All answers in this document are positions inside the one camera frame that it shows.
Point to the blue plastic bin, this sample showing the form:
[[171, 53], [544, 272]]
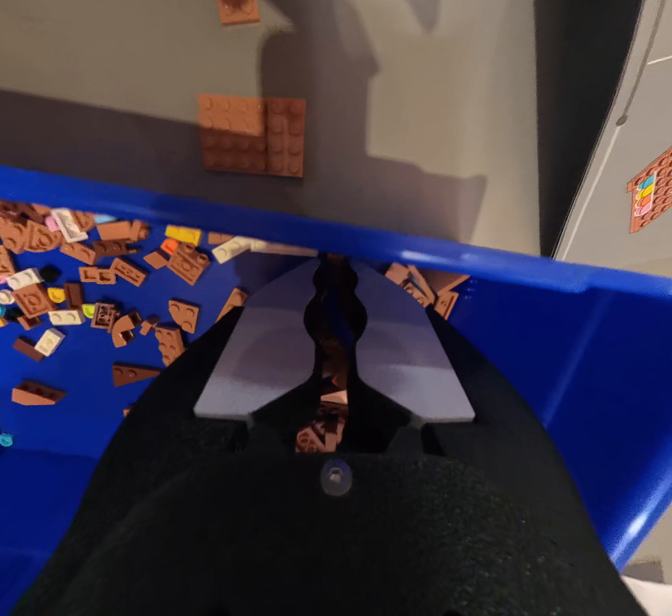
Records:
[[577, 364]]

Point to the pile of lego bricks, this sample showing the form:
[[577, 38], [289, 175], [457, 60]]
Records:
[[31, 238]]

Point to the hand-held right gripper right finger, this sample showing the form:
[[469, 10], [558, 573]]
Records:
[[409, 364]]

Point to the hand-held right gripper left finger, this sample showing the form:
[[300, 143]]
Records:
[[262, 359]]

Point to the brown lego plate assembly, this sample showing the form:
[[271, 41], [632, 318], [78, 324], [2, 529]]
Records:
[[246, 138]]

